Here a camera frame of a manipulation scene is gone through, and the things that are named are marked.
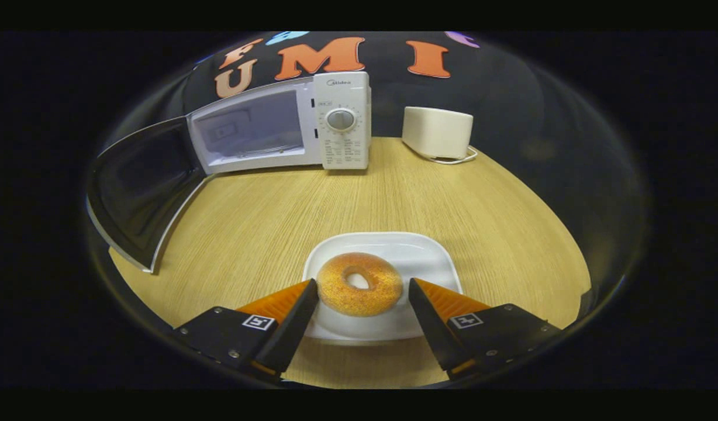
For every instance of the white square plate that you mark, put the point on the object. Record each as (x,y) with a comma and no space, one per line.
(417,251)

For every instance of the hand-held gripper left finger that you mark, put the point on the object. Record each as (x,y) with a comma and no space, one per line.
(292,330)

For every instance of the white microwave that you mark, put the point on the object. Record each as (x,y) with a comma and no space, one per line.
(341,146)

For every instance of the cream white toaster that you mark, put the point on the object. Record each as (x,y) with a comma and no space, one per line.
(438,131)

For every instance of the sugared orange doughnut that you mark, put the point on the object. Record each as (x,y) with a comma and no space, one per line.
(335,292)

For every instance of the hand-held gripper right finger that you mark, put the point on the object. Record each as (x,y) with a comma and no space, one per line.
(435,330)

